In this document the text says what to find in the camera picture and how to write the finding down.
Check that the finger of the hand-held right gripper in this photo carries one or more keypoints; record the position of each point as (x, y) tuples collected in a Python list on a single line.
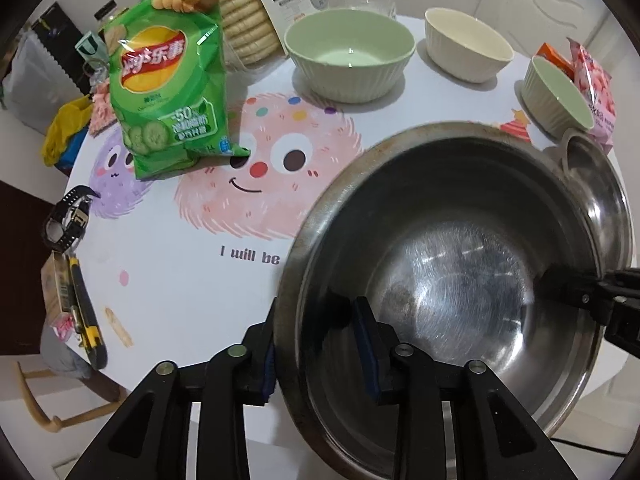
[(625, 327), (570, 287)]

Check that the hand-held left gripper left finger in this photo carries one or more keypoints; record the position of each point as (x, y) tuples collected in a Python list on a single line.
[(267, 360)]

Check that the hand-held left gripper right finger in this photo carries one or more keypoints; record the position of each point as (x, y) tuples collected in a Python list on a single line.
[(365, 350)]

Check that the stainless steel bowl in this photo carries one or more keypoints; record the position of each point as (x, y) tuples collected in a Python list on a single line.
[(450, 240)]

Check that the small green bowl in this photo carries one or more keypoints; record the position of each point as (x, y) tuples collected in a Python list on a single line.
[(557, 95)]

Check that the cream bowl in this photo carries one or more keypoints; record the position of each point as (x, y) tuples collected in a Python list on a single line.
[(467, 42)]

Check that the large green bowl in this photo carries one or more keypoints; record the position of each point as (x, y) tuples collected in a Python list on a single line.
[(350, 45)]

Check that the printed white tablecloth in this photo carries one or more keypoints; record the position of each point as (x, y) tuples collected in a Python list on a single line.
[(200, 240)]

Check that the pink snack bag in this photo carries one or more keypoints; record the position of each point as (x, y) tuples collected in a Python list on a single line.
[(597, 95)]

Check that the yellow black utility knife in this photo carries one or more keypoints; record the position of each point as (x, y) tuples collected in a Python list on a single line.
[(82, 300)]

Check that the small pink packet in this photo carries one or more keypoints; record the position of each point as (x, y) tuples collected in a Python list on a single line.
[(64, 329)]

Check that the wooden chair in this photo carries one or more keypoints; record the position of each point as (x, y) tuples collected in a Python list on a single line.
[(65, 405)]

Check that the small cardboard box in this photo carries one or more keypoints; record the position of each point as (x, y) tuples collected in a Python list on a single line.
[(55, 285)]

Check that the orange box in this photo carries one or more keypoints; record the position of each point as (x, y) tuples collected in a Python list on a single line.
[(552, 57)]

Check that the black wristwatch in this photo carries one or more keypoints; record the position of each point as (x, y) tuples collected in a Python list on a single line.
[(67, 225)]

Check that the green chips bag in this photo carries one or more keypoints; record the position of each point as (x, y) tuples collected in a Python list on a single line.
[(165, 100)]

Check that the white door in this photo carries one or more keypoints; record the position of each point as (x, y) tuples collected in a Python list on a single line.
[(555, 5)]

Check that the pink fuzzy trinket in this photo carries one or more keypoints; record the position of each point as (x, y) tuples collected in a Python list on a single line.
[(100, 110)]

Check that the yellow plastic bag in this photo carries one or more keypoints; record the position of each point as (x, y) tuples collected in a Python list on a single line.
[(65, 130)]

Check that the round biscuit package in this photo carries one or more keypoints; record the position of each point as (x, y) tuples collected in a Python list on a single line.
[(250, 20)]

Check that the green paper tag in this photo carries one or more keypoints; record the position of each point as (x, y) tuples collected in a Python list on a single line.
[(90, 47)]

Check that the translucent white plastic bag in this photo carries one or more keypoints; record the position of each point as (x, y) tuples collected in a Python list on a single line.
[(40, 70)]

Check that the dark capped glass bottle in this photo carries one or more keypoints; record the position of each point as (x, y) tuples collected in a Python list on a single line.
[(112, 17)]

